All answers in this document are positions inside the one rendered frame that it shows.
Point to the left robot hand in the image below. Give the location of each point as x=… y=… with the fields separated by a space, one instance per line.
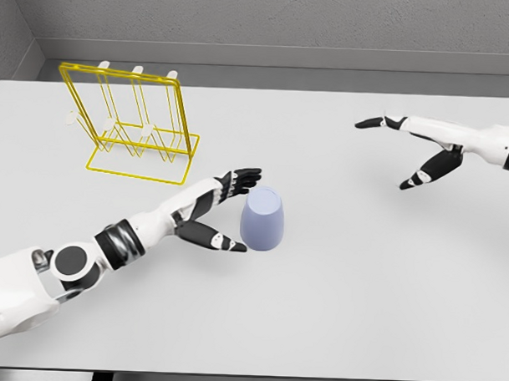
x=187 y=203

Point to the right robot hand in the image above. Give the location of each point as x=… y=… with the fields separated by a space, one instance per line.
x=428 y=129

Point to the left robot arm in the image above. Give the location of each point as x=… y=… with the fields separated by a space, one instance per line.
x=67 y=272

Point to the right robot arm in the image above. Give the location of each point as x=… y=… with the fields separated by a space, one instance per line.
x=500 y=145

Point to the lavender cup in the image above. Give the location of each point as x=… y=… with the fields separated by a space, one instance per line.
x=262 y=220

